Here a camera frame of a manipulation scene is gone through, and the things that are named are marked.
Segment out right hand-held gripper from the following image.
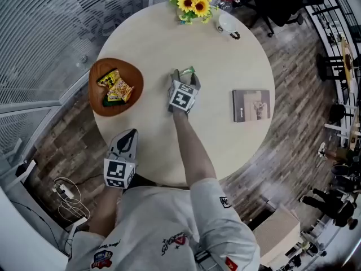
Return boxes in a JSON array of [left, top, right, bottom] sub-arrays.
[[168, 68, 202, 116]]

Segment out beige box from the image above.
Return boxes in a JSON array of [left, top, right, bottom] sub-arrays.
[[252, 206, 301, 268]]

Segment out sunflower bouquet in pot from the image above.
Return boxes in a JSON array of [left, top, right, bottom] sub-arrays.
[[166, 0, 219, 25]]

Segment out orange snack packet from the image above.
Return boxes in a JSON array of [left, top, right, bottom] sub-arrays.
[[106, 77, 135, 103]]

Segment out clear plastic bottle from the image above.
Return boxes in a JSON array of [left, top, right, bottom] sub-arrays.
[[213, 0, 241, 13]]

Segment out white power strip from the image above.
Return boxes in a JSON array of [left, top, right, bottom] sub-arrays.
[[52, 182, 74, 200]]

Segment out white cable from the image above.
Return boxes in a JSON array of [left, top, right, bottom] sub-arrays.
[[53, 177, 91, 223]]

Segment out grey hardcover book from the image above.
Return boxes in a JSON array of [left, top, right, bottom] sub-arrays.
[[232, 89, 271, 123]]

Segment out person's white shirt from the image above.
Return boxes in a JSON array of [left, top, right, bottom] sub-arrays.
[[64, 178, 262, 271]]

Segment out yellow green packets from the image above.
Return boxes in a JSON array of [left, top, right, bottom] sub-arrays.
[[97, 68, 126, 107]]

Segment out black office chair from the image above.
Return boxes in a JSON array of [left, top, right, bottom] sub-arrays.
[[250, 0, 325, 38]]

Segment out brown wooden bowl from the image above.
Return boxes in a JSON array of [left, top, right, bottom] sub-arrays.
[[89, 57, 144, 117]]

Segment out person's right forearm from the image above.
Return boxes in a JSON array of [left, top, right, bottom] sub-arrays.
[[172, 112, 218, 187]]

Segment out person's left forearm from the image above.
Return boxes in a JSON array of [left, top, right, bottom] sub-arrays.
[[89, 186, 125, 238]]

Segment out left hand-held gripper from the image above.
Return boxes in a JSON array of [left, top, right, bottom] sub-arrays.
[[103, 128, 139, 190]]

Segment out white cup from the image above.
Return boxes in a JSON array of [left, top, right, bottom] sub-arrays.
[[217, 12, 241, 41]]

